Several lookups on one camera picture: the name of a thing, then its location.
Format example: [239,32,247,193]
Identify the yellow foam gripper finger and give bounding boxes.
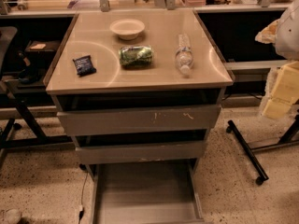
[262,61,299,119]

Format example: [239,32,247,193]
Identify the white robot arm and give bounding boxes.
[255,0,299,119]

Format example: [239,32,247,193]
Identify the grey drawer cabinet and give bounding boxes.
[42,8,235,182]

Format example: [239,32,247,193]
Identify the open bottom grey drawer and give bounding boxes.
[90,160,206,224]

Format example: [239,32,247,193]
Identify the top grey drawer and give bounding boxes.
[58,105,221,136]

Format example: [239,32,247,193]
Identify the middle grey drawer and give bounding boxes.
[76,141,206,164]

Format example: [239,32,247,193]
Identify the black wheeled stand leg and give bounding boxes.
[226,113,299,186]

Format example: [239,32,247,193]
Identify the clear plastic water bottle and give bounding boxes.
[175,34,193,77]

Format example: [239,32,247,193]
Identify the white paper bowl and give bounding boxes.
[109,19,145,40]

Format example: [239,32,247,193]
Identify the dark blue snack packet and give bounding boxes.
[73,55,96,77]

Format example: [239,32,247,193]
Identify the white ball on floor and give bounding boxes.
[0,209,22,224]

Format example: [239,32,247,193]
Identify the white cable on floor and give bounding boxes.
[78,171,90,224]

